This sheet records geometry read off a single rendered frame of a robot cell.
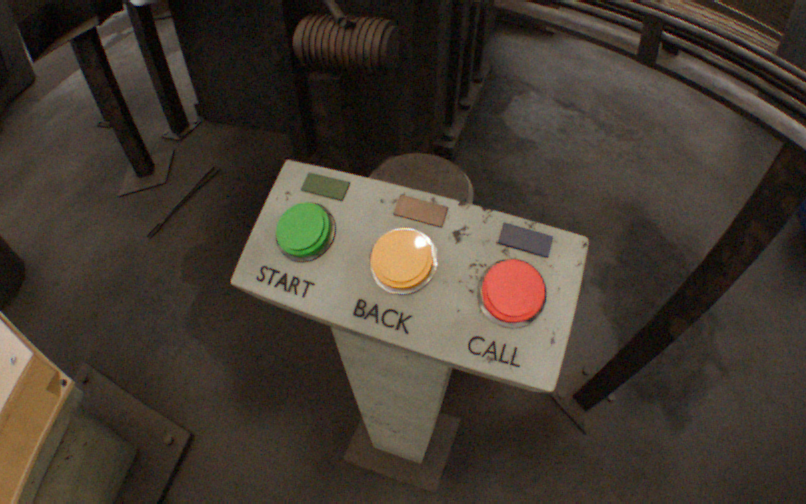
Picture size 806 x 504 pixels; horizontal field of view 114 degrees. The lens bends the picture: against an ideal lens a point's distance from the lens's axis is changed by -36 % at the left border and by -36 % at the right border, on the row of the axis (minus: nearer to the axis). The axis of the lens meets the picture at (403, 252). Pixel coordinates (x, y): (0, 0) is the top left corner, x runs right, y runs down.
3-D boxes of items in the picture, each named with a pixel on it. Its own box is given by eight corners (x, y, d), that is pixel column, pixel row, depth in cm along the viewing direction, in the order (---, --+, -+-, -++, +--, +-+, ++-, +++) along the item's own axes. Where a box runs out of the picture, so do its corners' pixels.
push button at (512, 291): (489, 259, 27) (492, 251, 25) (545, 275, 26) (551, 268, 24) (473, 315, 26) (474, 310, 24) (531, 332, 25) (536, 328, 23)
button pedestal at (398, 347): (362, 386, 81) (303, 138, 33) (471, 423, 76) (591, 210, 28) (332, 454, 72) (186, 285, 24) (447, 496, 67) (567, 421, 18)
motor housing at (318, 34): (337, 173, 122) (316, 5, 80) (404, 189, 118) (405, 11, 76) (318, 201, 115) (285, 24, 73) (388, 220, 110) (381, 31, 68)
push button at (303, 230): (296, 205, 30) (288, 195, 28) (342, 218, 29) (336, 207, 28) (275, 252, 29) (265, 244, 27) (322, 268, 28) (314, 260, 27)
